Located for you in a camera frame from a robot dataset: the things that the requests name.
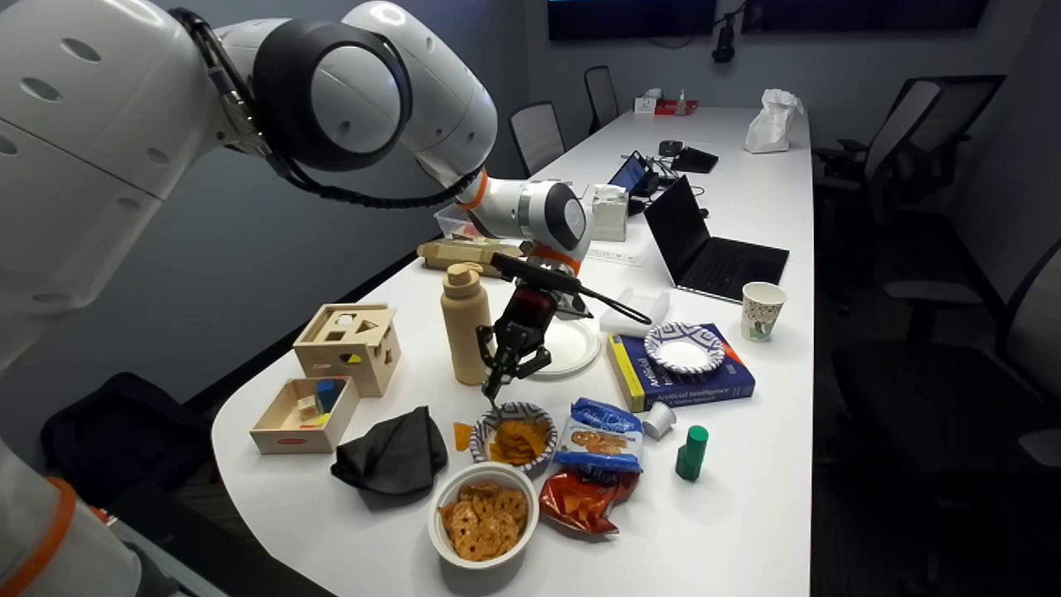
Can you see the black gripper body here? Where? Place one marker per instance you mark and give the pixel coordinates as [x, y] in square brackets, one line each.
[531, 309]

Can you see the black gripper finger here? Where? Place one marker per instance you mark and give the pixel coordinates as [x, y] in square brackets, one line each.
[531, 354]
[495, 365]

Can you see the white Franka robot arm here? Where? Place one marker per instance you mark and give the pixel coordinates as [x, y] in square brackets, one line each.
[102, 133]

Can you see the small patterned paper bowl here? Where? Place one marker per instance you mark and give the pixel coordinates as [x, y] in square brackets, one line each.
[543, 418]

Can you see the white bowl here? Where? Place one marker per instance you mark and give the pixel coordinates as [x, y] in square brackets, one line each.
[442, 544]

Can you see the white round plate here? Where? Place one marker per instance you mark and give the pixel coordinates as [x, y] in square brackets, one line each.
[574, 349]

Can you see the tan water bottle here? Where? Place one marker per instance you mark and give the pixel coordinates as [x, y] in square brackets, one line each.
[461, 333]

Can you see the orange snack pieces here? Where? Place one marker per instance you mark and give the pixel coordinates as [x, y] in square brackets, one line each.
[520, 442]

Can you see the long wooden box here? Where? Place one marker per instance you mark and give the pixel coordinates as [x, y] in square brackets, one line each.
[451, 252]

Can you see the blue snack bag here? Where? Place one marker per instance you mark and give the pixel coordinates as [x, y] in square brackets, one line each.
[598, 435]

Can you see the white plastic container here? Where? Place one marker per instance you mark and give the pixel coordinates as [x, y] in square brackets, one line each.
[639, 319]

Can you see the white tissue box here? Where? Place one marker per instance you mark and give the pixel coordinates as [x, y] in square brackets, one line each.
[613, 214]

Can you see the dark grey cloth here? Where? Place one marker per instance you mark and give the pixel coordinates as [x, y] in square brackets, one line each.
[391, 458]

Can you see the small white object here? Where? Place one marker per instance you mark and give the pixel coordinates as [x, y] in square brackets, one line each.
[658, 418]

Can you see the wooden shape sorter box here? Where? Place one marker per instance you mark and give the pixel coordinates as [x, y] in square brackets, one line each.
[351, 345]

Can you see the patterned paper plate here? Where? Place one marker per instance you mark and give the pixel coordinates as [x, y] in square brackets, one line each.
[684, 349]

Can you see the red snack bag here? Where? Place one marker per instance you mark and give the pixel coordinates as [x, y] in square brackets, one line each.
[582, 497]

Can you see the brown pretzel crackers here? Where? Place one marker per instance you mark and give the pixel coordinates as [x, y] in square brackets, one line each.
[483, 518]

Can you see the blue wooden block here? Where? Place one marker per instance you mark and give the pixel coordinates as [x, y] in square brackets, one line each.
[328, 393]

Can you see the tablet with blue screen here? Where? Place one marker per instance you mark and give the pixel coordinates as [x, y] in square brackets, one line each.
[630, 172]

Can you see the grey backed chair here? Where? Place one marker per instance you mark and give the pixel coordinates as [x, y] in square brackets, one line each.
[603, 93]
[540, 133]

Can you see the small green bottle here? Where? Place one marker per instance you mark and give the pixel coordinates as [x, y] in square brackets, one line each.
[691, 453]

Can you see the black laptop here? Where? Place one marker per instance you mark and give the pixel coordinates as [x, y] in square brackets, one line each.
[714, 261]

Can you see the yellow wooden block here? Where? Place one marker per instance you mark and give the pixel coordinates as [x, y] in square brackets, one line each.
[314, 418]

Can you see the open wooden tray box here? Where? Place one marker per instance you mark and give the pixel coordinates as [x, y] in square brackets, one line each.
[289, 432]

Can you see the small black device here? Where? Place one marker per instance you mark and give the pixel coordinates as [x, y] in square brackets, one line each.
[691, 156]

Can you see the white paper cup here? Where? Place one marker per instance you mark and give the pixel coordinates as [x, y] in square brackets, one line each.
[761, 309]

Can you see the small white box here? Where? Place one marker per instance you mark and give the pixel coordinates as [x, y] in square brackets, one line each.
[648, 103]

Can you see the small red box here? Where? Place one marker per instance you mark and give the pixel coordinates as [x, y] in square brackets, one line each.
[673, 108]

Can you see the white plastic bag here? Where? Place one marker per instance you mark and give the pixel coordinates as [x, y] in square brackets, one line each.
[774, 120]

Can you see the black bag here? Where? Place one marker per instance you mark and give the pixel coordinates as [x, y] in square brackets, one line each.
[122, 435]

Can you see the black office chair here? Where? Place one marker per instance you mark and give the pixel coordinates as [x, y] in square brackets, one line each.
[929, 133]
[973, 375]

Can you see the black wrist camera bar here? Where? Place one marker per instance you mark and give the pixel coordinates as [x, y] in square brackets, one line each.
[531, 270]

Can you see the wall mounted screen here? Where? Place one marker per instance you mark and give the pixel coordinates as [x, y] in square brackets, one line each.
[630, 18]
[863, 15]

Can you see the black conference camera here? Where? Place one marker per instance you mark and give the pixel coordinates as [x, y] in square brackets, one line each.
[724, 37]

